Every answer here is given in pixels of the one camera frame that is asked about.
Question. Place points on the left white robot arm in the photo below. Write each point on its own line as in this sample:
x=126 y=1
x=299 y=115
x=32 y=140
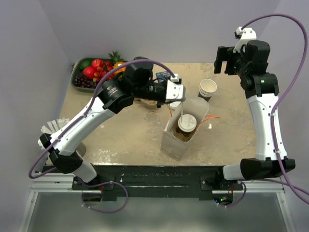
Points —
x=87 y=120

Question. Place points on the red apple front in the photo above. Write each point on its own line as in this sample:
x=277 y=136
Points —
x=89 y=72

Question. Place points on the bottom pulp cup carrier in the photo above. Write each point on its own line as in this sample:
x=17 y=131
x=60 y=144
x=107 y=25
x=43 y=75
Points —
x=149 y=104

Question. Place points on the blue blister pack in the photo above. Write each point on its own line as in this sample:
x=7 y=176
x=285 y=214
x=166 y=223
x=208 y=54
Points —
x=162 y=75

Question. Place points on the grey straw holder cup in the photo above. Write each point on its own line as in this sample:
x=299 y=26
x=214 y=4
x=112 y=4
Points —
x=81 y=149

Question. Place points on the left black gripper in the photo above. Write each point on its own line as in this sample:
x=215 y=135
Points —
x=160 y=103

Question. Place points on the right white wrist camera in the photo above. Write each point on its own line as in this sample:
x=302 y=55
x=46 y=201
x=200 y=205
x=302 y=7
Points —
x=243 y=36

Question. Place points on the black paper coffee cup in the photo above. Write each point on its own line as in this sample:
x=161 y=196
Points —
x=183 y=136

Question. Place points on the stack of paper cups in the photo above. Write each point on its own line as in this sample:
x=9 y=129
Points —
x=207 y=88

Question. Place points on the orange pineapple toy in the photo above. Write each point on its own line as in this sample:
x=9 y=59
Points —
x=116 y=58

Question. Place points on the red apple back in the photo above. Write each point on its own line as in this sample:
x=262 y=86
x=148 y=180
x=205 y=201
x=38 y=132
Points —
x=97 y=64

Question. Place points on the grey fruit tray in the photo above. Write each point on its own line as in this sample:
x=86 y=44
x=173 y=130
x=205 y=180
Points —
x=76 y=72

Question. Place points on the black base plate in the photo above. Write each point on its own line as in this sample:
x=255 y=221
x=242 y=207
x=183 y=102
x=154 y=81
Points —
x=163 y=181

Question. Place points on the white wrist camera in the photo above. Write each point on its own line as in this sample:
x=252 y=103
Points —
x=175 y=91
x=243 y=36

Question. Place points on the spare white cup lid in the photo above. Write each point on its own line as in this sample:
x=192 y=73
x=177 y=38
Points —
x=174 y=105

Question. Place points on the red cherries bunch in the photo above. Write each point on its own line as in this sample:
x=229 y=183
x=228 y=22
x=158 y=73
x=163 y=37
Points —
x=102 y=71

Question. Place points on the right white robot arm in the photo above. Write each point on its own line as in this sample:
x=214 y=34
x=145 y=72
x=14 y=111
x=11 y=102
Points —
x=262 y=93

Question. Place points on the green apple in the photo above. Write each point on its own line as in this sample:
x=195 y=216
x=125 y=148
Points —
x=84 y=64

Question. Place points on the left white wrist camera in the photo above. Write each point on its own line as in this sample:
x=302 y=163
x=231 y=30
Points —
x=175 y=91

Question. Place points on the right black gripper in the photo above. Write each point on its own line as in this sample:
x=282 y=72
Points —
x=225 y=53

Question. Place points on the red apple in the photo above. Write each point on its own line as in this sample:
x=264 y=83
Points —
x=89 y=72
x=97 y=64

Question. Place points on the dark red grape bunch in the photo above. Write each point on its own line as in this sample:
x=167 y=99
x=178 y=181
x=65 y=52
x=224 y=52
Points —
x=83 y=82

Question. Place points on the aluminium frame rail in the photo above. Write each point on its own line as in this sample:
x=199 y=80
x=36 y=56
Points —
x=61 y=183

